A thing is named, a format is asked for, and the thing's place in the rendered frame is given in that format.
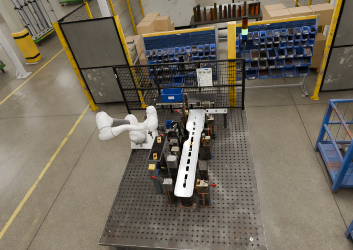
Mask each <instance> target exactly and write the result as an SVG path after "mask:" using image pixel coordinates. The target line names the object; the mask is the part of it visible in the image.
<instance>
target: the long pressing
mask: <svg viewBox="0 0 353 250"><path fill-rule="evenodd" d="M195 117H196V118H195ZM204 120H205V110H204V109H193V110H190V112H189V116H188V121H187V125H186V130H188V132H189V133H190V135H189V139H188V140H187V141H186V142H184V145H183V150H182V155H181V160H180V165H179V170H178V175H177V179H176V184H175V189H174V195H175V196H177V197H191V196H192V195H193V189H194V181H195V173H196V165H197V161H198V153H199V145H200V137H201V132H202V131H203V129H204ZM194 121H195V123H196V125H195V126H194V125H193V122H194ZM193 128H195V130H193ZM192 132H194V135H192ZM191 137H194V139H193V142H195V145H193V144H188V142H191ZM190 145H192V151H189V149H190ZM189 152H191V156H190V157H188V155H189ZM188 159H190V164H187V161H188ZM187 166H189V171H188V172H186V167H187ZM185 174H188V177H187V180H186V188H183V183H184V182H185V181H184V177H185Z"/></svg>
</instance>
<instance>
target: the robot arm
mask: <svg viewBox="0 0 353 250"><path fill-rule="evenodd" d="M146 112H147V119H146V120H145V121H144V123H143V124H142V125H139V124H138V121H137V119H136V117H135V116H134V115H132V114H130V115H127V116H126V117H125V119H116V118H111V117H110V116H108V115H107V114H106V113H105V112H103V111H102V112H99V113H97V114H96V123H97V126H98V129H99V131H100V133H99V139H100V140H101V141H106V140H110V139H112V138H114V137H116V136H117V135H119V134H120V133H121V132H123V131H125V130H128V131H129V138H130V140H131V141H132V142H133V143H135V144H136V145H138V144H139V145H140V147H142V146H143V144H144V143H146V144H147V143H148V141H147V131H142V130H148V134H149V135H150V136H151V137H152V139H153V136H152V132H154V131H156V130H161V131H162V132H163V135H164V134H165V132H166V129H165V128H164V127H163V126H162V125H160V126H159V125H158V115H157V111H156V109H155V107H154V106H149V107H147V111H146ZM112 127H114V128H112Z"/></svg>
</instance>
